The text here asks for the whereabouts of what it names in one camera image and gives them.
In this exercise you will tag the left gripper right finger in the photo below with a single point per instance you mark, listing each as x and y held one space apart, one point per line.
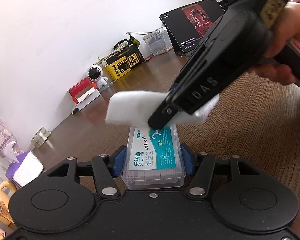
201 166

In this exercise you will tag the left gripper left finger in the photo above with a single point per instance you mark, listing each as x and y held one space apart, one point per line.
105 169

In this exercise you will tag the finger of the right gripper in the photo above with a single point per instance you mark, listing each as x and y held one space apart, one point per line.
174 87
164 113

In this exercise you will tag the white wipe cloth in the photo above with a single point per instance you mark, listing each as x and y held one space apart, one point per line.
134 108

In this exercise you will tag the clear dental floss box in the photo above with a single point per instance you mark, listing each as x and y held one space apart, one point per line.
153 159

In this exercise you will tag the clear plastic food container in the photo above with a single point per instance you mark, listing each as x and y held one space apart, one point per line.
158 41

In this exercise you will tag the person's right hand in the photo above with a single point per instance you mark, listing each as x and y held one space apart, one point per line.
286 27

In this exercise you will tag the tablet with dark case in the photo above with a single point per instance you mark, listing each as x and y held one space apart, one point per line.
187 25

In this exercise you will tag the yellow black battery box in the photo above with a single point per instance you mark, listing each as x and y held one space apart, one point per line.
123 61

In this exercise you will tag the clear tape roll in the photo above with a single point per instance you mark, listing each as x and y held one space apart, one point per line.
40 137

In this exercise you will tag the red white open box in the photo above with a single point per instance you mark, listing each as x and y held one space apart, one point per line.
82 94

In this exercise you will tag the white astronaut figurine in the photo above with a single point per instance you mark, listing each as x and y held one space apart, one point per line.
95 74

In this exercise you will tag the purple tissue pack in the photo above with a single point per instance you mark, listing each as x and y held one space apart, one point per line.
23 168

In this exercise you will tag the yellow bear mug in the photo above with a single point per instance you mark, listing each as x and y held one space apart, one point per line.
4 198

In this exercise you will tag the purple textured vase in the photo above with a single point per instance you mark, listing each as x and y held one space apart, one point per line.
1 134

